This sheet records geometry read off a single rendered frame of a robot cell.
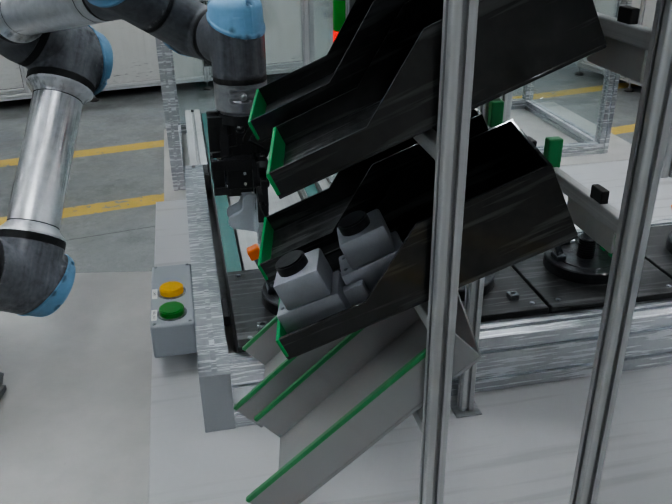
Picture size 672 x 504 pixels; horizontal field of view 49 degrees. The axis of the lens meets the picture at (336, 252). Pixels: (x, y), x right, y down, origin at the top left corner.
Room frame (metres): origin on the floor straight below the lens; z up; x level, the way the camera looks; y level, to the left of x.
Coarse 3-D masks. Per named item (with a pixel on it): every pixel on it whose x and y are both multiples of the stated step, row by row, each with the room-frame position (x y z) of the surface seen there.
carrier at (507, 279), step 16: (496, 272) 1.12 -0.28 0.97; (512, 272) 1.12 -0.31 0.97; (464, 288) 1.03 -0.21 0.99; (496, 288) 1.07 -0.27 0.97; (512, 288) 1.07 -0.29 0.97; (528, 288) 1.07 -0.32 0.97; (496, 304) 1.02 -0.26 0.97; (512, 304) 1.02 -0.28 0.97; (528, 304) 1.02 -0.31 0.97; (544, 304) 1.01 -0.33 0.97
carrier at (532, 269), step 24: (576, 240) 1.20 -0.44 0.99; (528, 264) 1.15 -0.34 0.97; (552, 264) 1.12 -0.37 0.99; (576, 264) 1.11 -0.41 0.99; (600, 264) 1.11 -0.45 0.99; (648, 264) 1.15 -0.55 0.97; (552, 288) 1.07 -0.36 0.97; (576, 288) 1.06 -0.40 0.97; (600, 288) 1.06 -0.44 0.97; (648, 288) 1.06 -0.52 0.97; (552, 312) 1.01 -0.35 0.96
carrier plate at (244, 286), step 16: (240, 272) 1.14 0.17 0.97; (256, 272) 1.14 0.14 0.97; (240, 288) 1.08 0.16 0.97; (256, 288) 1.08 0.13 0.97; (240, 304) 1.03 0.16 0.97; (256, 304) 1.03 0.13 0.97; (240, 320) 0.98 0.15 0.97; (256, 320) 0.98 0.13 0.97; (240, 336) 0.93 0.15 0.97; (240, 352) 0.91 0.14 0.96
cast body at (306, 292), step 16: (288, 256) 0.61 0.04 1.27; (304, 256) 0.60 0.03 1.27; (320, 256) 0.61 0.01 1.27; (288, 272) 0.59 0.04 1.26; (304, 272) 0.58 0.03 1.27; (320, 272) 0.58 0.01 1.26; (336, 272) 0.62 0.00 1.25; (288, 288) 0.58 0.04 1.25; (304, 288) 0.58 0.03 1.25; (320, 288) 0.58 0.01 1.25; (336, 288) 0.59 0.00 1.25; (352, 288) 0.60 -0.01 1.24; (288, 304) 0.58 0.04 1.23; (304, 304) 0.58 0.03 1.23; (320, 304) 0.58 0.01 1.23; (336, 304) 0.58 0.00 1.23; (352, 304) 0.60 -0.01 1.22; (288, 320) 0.58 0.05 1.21; (304, 320) 0.58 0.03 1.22
